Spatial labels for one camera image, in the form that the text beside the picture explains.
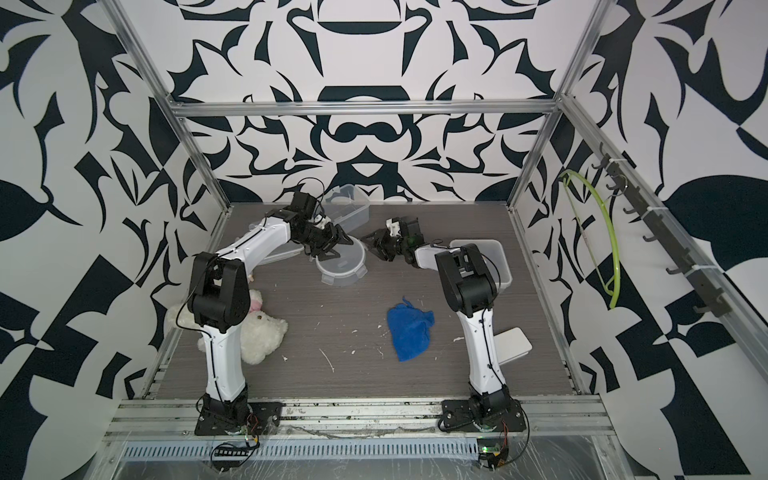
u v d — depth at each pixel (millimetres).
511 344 827
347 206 1187
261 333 795
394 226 1009
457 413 743
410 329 849
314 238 830
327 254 892
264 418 743
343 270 928
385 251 945
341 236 882
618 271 661
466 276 620
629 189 639
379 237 944
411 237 870
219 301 537
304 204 795
